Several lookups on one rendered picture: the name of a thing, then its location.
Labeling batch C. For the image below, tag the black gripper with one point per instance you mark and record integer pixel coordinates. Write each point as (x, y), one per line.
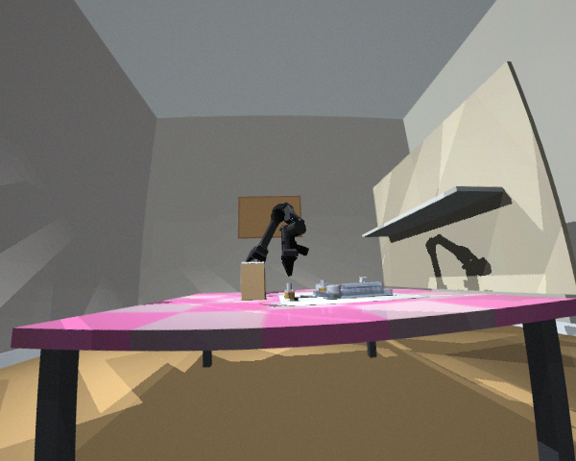
(288, 254)

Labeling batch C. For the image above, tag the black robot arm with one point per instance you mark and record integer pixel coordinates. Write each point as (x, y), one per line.
(281, 212)

